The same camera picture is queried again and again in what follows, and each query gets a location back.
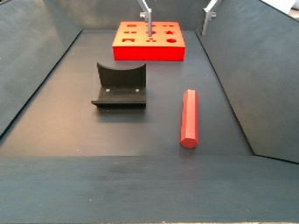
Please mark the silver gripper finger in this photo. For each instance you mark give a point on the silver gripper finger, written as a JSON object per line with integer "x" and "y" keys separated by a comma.
{"x": 146, "y": 15}
{"x": 210, "y": 14}

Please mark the red shape-sorter block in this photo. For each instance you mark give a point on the red shape-sorter block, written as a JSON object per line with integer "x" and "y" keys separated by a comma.
{"x": 135, "y": 45}

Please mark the red hexagonal rod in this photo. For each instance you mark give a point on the red hexagonal rod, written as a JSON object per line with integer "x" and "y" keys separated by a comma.
{"x": 190, "y": 120}

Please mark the black curved cradle stand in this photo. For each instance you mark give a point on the black curved cradle stand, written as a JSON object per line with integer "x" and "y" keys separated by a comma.
{"x": 122, "y": 87}

